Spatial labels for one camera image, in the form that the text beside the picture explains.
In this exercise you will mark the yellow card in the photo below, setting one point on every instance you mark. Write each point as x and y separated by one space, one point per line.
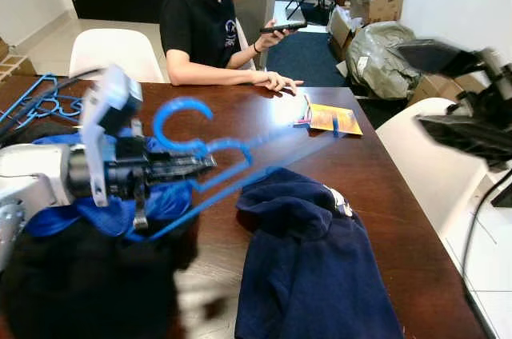
336 119

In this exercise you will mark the cardboard box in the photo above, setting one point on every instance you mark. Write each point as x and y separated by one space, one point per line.
16 67
380 7

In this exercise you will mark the man's left forearm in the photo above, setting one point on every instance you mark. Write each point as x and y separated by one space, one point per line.
258 43

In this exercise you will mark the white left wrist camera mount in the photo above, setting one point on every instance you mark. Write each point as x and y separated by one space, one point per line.
108 103

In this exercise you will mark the grey-green plastic bag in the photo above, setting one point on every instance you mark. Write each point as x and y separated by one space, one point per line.
380 59

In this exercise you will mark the black smartphone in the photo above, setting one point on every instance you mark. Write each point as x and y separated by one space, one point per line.
288 26

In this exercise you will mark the navy blue shirt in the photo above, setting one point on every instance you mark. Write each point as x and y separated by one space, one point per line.
312 275

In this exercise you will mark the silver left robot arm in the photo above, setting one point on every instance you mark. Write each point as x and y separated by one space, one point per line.
32 175

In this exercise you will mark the royal blue shirt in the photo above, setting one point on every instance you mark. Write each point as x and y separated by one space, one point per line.
104 215

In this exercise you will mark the black garment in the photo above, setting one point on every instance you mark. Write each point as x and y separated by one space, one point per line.
80 291

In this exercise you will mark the dark blue floor mat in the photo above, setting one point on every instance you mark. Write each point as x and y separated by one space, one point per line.
308 59

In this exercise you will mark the blue plastic hanger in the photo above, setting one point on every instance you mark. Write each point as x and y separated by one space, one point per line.
180 102
40 83
56 101

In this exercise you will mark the man's left hand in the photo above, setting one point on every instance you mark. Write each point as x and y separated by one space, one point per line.
278 37

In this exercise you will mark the white plastic chair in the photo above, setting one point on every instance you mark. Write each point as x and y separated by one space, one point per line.
116 55
432 171

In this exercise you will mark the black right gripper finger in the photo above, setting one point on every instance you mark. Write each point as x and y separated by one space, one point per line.
468 135
444 55

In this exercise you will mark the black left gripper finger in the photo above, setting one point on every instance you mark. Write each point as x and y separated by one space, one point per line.
184 161
184 172

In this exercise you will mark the man's right forearm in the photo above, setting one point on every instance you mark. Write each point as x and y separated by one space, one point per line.
216 77

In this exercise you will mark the man's right hand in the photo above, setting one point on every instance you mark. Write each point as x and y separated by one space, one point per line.
276 81

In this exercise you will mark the man in black t-shirt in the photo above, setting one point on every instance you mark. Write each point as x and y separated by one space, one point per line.
196 23

